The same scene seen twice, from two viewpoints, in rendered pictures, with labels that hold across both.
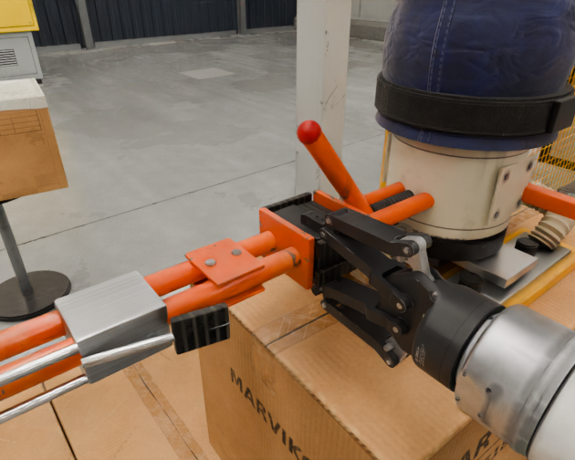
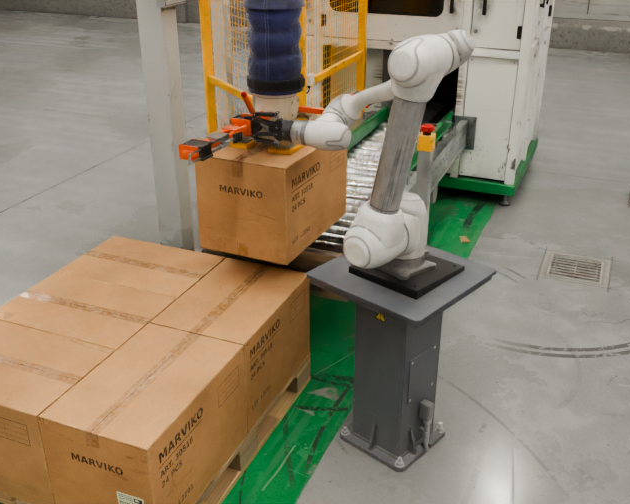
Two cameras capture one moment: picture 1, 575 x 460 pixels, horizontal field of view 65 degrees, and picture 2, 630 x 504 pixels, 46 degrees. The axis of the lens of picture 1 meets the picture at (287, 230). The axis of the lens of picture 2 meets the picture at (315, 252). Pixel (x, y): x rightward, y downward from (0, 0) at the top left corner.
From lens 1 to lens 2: 2.41 m
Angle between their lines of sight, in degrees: 25
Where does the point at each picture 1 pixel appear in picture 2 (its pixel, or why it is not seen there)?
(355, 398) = (268, 162)
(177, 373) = (150, 255)
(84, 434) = (122, 281)
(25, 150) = not seen: outside the picture
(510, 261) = not seen: hidden behind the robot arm
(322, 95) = (168, 90)
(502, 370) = (297, 127)
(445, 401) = (290, 159)
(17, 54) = not seen: outside the picture
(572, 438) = (308, 132)
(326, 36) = (166, 50)
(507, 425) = (300, 136)
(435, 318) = (284, 125)
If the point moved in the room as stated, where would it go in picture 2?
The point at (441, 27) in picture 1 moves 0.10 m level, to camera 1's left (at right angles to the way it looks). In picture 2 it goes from (266, 64) to (242, 67)
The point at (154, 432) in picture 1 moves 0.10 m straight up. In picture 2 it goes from (158, 272) to (156, 250)
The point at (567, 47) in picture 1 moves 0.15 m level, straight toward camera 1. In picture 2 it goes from (297, 66) to (295, 74)
